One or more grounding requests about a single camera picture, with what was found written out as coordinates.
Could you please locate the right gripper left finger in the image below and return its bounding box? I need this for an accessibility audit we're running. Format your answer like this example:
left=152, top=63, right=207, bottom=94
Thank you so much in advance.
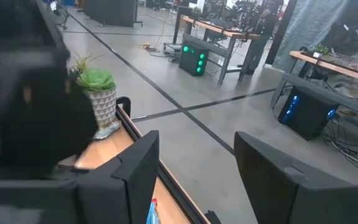
left=75, top=130, right=160, bottom=224

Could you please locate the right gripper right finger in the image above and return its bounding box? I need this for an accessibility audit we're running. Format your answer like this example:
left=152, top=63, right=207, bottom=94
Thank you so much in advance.
left=234, top=131, right=351, bottom=224

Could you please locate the pale blue granola bar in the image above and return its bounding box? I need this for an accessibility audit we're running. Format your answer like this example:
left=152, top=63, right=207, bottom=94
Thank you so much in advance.
left=91, top=120, right=122, bottom=140

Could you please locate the black table clamp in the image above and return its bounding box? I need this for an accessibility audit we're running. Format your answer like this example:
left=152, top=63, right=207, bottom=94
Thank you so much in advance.
left=116, top=96, right=132, bottom=118
left=204, top=210, right=223, bottom=224

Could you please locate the computer tower with blue lights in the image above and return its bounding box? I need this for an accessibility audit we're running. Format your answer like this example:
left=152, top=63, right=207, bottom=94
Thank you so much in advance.
left=277, top=86, right=341, bottom=141

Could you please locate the succulent in triangle-patterned pot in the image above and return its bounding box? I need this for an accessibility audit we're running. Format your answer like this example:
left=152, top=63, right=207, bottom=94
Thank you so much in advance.
left=70, top=52, right=117, bottom=131

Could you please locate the grey low shelf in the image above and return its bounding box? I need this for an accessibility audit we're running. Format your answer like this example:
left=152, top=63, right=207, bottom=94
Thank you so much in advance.
left=271, top=73, right=358, bottom=121

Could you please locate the computer tower with green fans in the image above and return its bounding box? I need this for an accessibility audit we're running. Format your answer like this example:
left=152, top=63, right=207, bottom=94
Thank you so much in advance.
left=178, top=41, right=210, bottom=77

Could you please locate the small potted green plant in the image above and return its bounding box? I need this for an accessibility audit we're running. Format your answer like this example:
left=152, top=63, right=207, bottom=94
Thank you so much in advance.
left=190, top=6, right=203, bottom=19
left=312, top=44, right=331, bottom=59

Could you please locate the person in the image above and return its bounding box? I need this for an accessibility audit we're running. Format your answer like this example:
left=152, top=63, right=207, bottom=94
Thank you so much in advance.
left=246, top=7, right=278, bottom=75

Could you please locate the yellow floor plug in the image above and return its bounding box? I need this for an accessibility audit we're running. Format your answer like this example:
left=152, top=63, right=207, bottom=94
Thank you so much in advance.
left=137, top=42, right=158, bottom=52

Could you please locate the wooden top metal workbench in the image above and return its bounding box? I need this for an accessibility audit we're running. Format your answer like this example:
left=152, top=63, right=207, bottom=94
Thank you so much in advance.
left=172, top=6, right=262, bottom=86

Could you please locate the grey plastic curtain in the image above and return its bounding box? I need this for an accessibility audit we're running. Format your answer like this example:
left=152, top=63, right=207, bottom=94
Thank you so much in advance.
left=272, top=0, right=358, bottom=74

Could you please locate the dark room partition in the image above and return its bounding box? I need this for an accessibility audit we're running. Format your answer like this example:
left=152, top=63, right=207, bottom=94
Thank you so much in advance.
left=83, top=0, right=144, bottom=29

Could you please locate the black floor cable bundle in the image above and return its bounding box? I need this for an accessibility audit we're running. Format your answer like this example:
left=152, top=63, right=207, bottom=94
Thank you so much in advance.
left=321, top=118, right=358, bottom=175

